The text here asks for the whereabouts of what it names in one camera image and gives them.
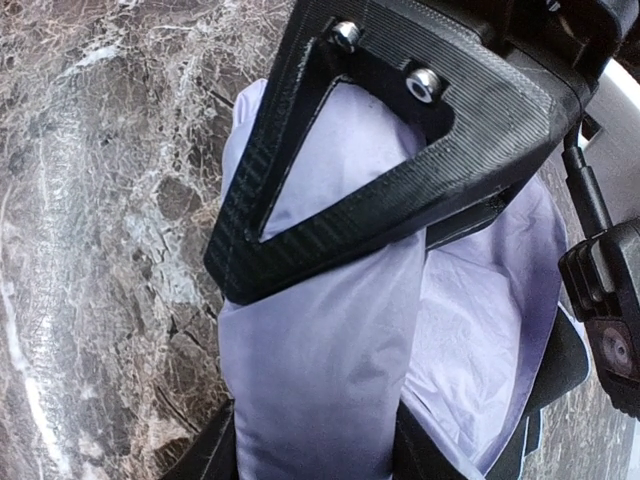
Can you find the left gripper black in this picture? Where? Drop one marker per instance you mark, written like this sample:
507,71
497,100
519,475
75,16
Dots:
515,50

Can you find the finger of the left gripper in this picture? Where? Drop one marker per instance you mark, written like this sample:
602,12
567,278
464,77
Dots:
340,160

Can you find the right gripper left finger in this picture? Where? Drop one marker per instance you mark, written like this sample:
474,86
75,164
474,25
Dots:
212,455

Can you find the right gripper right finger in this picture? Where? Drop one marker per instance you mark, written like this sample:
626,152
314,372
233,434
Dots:
416,455

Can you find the lavender folding umbrella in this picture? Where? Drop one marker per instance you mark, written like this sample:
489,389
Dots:
456,334

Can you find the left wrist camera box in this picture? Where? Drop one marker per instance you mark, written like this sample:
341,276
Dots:
601,276

